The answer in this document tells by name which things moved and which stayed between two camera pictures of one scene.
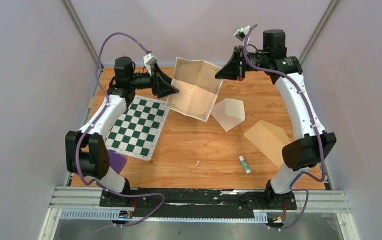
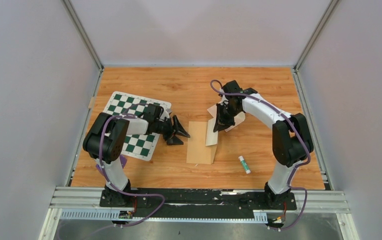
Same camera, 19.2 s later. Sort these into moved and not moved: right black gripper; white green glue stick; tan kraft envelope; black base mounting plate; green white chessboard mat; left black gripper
Moved: right black gripper; left black gripper; tan kraft envelope
Not moved: black base mounting plate; white green glue stick; green white chessboard mat
